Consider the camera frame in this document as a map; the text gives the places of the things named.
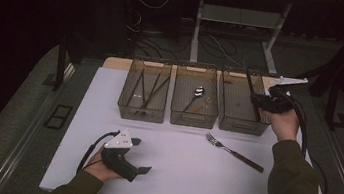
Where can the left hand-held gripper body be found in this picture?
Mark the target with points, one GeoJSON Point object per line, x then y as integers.
{"type": "Point", "coordinates": [116, 163]}

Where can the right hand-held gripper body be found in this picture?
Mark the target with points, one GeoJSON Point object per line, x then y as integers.
{"type": "Point", "coordinates": [278, 102]}

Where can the person's left hand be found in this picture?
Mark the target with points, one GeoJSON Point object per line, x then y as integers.
{"type": "Point", "coordinates": [96, 169]}

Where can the translucent grey plastic bin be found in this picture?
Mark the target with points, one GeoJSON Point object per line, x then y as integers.
{"type": "Point", "coordinates": [177, 118]}
{"type": "Point", "coordinates": [125, 104]}

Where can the black chopstick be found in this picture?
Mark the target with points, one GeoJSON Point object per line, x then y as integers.
{"type": "Point", "coordinates": [143, 88]}
{"type": "Point", "coordinates": [152, 91]}

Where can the white desk with metal frame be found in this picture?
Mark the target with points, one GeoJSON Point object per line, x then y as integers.
{"type": "Point", "coordinates": [196, 29]}

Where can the mesh bin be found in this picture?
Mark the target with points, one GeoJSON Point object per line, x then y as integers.
{"type": "Point", "coordinates": [236, 102]}

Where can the person's right hand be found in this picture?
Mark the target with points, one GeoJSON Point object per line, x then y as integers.
{"type": "Point", "coordinates": [285, 125]}

